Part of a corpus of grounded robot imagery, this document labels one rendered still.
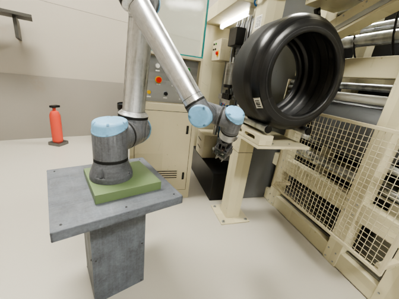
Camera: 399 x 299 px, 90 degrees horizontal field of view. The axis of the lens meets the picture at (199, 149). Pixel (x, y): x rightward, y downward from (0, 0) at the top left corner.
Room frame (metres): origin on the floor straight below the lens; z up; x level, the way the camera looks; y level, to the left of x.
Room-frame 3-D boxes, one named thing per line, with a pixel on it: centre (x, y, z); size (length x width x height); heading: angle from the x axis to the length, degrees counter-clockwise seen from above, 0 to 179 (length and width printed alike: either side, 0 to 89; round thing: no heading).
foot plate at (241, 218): (1.54, -0.34, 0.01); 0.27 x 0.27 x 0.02; 19
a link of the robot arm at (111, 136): (0.86, 0.40, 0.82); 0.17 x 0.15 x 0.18; 168
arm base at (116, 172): (0.85, 0.40, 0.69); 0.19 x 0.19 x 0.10
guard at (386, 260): (1.20, -0.83, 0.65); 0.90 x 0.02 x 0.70; 19
